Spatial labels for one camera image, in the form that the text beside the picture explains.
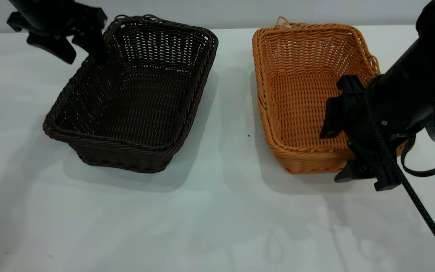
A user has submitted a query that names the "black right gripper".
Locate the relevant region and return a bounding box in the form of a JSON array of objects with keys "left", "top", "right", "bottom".
[{"left": 319, "top": 75, "right": 410, "bottom": 191}]

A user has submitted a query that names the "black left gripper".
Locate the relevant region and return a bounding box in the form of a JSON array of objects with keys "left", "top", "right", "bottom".
[{"left": 7, "top": 0, "right": 109, "bottom": 64}]

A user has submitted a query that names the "orange wicker basket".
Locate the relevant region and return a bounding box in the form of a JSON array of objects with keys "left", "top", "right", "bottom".
[{"left": 252, "top": 17, "right": 410, "bottom": 174}]

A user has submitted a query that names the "black wicker basket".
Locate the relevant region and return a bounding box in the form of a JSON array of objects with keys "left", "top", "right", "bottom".
[{"left": 43, "top": 14, "right": 219, "bottom": 173}]

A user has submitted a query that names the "black strap loop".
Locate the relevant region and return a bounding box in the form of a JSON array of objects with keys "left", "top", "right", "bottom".
[{"left": 401, "top": 110, "right": 435, "bottom": 177}]

